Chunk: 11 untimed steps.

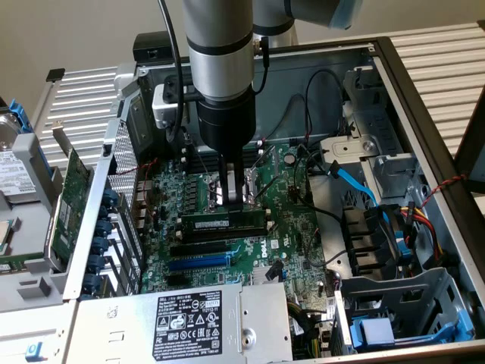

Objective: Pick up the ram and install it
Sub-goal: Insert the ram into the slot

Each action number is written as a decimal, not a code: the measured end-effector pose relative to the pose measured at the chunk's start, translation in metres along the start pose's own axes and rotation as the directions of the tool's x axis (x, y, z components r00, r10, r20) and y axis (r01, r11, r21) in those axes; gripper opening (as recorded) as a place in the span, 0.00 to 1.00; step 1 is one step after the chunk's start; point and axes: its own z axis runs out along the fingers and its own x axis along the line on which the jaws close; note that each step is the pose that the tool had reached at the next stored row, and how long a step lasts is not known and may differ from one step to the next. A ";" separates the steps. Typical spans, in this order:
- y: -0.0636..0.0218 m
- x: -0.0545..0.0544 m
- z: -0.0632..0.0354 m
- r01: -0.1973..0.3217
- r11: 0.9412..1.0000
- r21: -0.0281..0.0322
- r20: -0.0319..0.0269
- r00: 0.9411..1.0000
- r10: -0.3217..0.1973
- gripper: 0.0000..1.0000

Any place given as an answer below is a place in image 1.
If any yellow red black wire bundle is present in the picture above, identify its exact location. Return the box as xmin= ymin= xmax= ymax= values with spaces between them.
xmin=400 ymin=202 xmax=445 ymax=261

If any blue flat data wire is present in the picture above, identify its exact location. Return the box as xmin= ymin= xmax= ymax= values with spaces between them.
xmin=326 ymin=159 xmax=391 ymax=227

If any red black twisted wire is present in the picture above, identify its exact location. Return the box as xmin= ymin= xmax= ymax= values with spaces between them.
xmin=419 ymin=173 xmax=470 ymax=209

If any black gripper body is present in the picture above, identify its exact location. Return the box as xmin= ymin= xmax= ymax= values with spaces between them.
xmin=195 ymin=89 xmax=258 ymax=155

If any green graphics card silver bracket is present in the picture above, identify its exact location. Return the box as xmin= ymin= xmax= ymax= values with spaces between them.
xmin=43 ymin=120 xmax=95 ymax=273

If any metal optical drive bay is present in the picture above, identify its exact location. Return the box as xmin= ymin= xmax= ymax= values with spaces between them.
xmin=319 ymin=64 xmax=424 ymax=202

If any blue expansion slot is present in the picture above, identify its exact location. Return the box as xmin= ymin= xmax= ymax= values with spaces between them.
xmin=167 ymin=254 xmax=231 ymax=271

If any long black expansion slot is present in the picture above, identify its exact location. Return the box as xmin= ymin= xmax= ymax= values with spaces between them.
xmin=168 ymin=241 xmax=229 ymax=258

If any black fan shroud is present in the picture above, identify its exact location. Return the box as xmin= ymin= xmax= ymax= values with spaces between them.
xmin=340 ymin=204 xmax=402 ymax=280

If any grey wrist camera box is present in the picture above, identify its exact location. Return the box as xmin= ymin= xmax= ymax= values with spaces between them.
xmin=151 ymin=82 xmax=190 ymax=130

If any blue disk rail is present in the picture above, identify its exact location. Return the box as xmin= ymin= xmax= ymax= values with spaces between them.
xmin=8 ymin=97 xmax=52 ymax=181

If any thick black camera cable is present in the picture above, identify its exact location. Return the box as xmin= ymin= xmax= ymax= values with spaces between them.
xmin=157 ymin=0 xmax=187 ymax=142

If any thick black curved cable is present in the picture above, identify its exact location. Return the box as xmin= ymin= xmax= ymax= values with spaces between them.
xmin=293 ymin=143 xmax=344 ymax=224

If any thin black red wire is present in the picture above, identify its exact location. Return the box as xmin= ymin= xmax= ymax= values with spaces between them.
xmin=264 ymin=93 xmax=310 ymax=142

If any black box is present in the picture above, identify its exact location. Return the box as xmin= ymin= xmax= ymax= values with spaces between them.
xmin=132 ymin=31 xmax=183 ymax=64

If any silver CPU socket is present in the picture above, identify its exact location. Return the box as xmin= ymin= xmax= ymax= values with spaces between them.
xmin=203 ymin=168 xmax=263 ymax=216

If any green RAM stick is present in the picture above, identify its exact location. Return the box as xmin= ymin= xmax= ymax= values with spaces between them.
xmin=0 ymin=253 xmax=51 ymax=272
xmin=180 ymin=209 xmax=268 ymax=231

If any black yellow power cable bundle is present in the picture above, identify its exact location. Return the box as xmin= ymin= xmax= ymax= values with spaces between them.
xmin=286 ymin=298 xmax=323 ymax=360

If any thin black looped wire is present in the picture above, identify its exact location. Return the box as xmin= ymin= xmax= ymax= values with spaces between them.
xmin=304 ymin=69 xmax=345 ymax=147

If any thin metal locking lever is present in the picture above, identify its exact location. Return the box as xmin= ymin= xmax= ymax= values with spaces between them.
xmin=250 ymin=145 xmax=277 ymax=171
xmin=253 ymin=174 xmax=285 ymax=201

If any green motherboard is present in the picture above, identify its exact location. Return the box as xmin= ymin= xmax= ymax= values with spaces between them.
xmin=139 ymin=140 xmax=335 ymax=304

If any blue plastic fan clip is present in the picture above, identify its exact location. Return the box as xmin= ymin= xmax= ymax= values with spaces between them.
xmin=396 ymin=227 xmax=412 ymax=259

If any silver power supply with label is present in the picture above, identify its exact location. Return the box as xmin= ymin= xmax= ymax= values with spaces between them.
xmin=64 ymin=281 xmax=295 ymax=364

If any blue plastic disk carrier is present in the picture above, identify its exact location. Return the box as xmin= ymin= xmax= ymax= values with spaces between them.
xmin=349 ymin=309 xmax=477 ymax=352

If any black cable plug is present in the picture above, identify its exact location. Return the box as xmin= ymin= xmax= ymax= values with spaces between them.
xmin=266 ymin=260 xmax=284 ymax=282

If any blue square latch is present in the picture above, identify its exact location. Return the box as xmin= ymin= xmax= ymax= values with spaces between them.
xmin=24 ymin=340 xmax=45 ymax=363

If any silver hard disk white label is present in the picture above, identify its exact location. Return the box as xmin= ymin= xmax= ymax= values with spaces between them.
xmin=0 ymin=111 xmax=42 ymax=198

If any silver CPU chip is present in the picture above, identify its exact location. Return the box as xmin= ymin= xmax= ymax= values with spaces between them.
xmin=0 ymin=218 xmax=22 ymax=256

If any black wrist connector cable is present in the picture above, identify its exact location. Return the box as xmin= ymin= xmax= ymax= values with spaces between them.
xmin=252 ymin=36 xmax=271 ymax=96

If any open grey metal PC case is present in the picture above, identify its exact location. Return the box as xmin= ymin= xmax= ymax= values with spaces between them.
xmin=62 ymin=36 xmax=485 ymax=364

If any silver chipset heatsink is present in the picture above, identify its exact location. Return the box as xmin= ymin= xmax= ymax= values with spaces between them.
xmin=251 ymin=267 xmax=283 ymax=286

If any grey metal disk bay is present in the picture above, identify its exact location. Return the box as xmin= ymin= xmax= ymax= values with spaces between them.
xmin=338 ymin=266 xmax=477 ymax=352

